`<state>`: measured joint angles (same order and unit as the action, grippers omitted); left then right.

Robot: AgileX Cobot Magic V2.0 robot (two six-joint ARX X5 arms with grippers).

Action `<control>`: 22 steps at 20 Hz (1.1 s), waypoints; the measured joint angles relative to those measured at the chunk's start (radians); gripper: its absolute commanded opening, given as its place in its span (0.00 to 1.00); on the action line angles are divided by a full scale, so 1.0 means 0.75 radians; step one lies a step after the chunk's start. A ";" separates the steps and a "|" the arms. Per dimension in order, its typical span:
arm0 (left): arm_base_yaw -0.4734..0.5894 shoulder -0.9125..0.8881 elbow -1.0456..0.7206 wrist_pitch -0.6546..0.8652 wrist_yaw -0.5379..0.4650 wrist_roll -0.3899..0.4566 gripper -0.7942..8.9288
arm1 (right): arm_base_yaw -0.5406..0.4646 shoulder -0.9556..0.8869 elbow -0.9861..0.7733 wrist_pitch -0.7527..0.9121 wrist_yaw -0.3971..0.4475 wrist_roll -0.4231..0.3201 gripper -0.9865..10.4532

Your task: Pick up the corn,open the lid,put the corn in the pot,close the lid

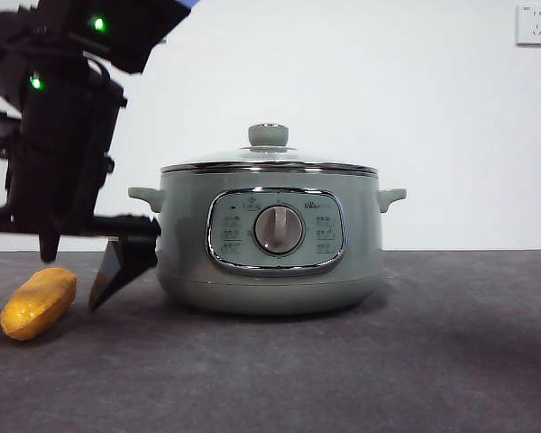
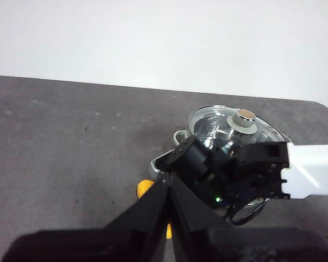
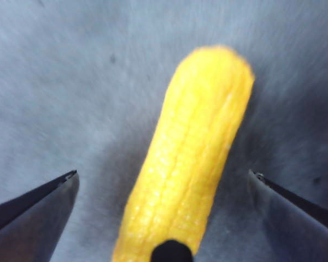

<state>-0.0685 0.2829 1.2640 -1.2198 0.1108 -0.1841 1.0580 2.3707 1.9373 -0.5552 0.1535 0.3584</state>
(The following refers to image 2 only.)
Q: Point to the glass lid with green knob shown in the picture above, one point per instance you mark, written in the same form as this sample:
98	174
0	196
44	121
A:
242	124

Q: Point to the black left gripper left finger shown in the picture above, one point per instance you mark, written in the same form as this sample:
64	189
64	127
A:
125	240

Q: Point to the yellow corn cob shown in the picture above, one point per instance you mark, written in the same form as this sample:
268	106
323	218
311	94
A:
144	188

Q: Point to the sage green electric pot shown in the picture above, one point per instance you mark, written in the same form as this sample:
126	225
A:
177	135

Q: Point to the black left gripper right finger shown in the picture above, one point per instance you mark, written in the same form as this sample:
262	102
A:
207	240

